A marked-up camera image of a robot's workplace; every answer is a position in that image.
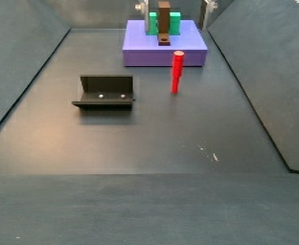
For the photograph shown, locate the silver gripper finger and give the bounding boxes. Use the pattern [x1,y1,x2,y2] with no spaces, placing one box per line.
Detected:
[134,0,149,31]
[199,0,219,30]

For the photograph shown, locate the red stepped peg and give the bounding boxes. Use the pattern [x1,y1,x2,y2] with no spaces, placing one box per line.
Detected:
[170,51,184,94]

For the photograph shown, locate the brown L-shaped board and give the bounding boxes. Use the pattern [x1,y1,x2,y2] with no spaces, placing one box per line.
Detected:
[157,1,169,46]

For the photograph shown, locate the green block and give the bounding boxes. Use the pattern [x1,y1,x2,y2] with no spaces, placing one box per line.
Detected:
[145,11,181,35]

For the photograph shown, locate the purple base block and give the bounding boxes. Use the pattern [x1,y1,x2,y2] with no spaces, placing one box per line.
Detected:
[122,20,208,67]

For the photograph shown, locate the black angle bracket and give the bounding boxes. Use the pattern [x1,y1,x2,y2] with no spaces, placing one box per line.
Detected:
[71,75,134,108]

